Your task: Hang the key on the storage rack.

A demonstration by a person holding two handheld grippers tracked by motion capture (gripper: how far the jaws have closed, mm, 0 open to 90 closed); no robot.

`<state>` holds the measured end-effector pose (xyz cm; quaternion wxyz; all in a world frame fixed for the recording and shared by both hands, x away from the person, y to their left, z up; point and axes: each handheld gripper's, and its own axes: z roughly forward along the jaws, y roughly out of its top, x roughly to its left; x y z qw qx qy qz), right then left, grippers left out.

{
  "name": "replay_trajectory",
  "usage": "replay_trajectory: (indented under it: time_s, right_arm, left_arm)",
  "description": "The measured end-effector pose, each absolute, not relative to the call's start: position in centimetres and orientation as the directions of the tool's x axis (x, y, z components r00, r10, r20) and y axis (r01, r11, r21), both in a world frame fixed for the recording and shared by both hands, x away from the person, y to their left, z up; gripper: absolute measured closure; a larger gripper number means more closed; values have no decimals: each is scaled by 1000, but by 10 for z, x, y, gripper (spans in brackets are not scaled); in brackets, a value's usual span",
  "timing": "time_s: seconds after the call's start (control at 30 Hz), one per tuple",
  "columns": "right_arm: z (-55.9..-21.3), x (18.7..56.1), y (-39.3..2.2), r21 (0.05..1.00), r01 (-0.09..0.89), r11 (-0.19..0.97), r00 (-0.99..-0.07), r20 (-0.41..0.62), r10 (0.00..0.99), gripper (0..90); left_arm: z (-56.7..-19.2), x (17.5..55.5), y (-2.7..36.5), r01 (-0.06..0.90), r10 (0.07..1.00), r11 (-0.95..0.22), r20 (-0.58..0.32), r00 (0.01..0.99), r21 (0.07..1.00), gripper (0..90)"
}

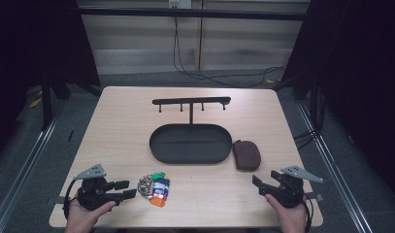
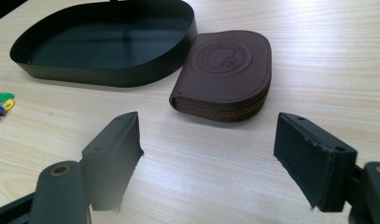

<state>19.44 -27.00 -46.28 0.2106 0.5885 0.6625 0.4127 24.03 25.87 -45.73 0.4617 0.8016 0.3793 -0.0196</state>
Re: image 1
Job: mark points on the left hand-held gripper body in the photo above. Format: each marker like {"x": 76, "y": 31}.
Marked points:
{"x": 94, "y": 193}

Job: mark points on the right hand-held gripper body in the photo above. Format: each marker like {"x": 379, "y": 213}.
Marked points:
{"x": 290, "y": 192}

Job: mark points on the bunch of keys with colourful tags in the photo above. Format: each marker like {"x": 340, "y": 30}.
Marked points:
{"x": 154, "y": 190}

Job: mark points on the person's right hand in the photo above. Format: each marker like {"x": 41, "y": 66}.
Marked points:
{"x": 292, "y": 220}

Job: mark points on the person's left hand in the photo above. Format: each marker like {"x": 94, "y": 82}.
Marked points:
{"x": 80, "y": 220}

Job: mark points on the brown pouch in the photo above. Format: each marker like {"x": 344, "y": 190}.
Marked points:
{"x": 246, "y": 155}

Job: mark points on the small black stick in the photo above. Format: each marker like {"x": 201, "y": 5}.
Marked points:
{"x": 71, "y": 136}

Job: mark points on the black key rack with tray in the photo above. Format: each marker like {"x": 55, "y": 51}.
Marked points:
{"x": 190, "y": 144}

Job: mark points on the black metal stand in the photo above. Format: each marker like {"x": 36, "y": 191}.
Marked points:
{"x": 46, "y": 103}

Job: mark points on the yellow tape strip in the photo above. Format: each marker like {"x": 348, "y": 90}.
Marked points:
{"x": 35, "y": 102}

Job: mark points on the dark curtain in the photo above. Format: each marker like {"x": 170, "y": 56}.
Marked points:
{"x": 363, "y": 64}
{"x": 30, "y": 45}

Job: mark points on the black horizontal bar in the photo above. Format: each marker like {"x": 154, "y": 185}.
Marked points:
{"x": 191, "y": 13}

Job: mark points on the metal floor rail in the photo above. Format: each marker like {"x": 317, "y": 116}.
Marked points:
{"x": 337, "y": 174}
{"x": 20, "y": 178}

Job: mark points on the white wall socket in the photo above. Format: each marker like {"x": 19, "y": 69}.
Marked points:
{"x": 180, "y": 3}

